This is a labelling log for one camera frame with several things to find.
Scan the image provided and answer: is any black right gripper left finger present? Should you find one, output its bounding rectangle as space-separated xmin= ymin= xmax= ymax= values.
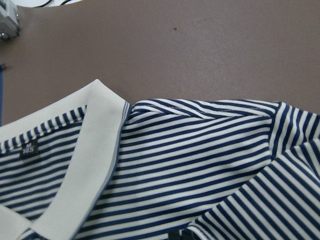
xmin=168 ymin=231 xmax=180 ymax=240

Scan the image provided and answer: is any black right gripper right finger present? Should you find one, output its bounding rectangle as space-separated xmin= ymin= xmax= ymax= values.
xmin=181 ymin=230 xmax=195 ymax=240

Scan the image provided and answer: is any navy white striped polo shirt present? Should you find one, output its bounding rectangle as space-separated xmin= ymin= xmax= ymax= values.
xmin=0 ymin=80 xmax=320 ymax=240

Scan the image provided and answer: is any aluminium frame post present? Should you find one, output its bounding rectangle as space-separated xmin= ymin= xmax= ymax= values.
xmin=0 ymin=0 xmax=20 ymax=41

